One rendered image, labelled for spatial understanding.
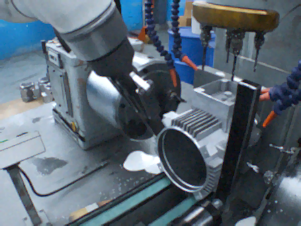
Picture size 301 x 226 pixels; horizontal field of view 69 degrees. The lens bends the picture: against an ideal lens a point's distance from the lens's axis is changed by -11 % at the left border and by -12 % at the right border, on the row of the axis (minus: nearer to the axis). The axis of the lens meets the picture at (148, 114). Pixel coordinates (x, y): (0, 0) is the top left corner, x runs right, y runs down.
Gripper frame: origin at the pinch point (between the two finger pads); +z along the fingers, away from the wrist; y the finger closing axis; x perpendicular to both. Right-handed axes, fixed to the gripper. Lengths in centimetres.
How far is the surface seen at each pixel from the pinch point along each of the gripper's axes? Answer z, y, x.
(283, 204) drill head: 2.3, -29.7, -0.2
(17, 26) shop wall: 75, 547, -45
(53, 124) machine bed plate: 24, 64, 18
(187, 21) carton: 269, 376, -348
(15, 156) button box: -9.1, 13.2, 25.6
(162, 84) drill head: 9.1, 14.7, -13.8
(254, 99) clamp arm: -11.8, -21.0, -6.0
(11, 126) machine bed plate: 15, 75, 34
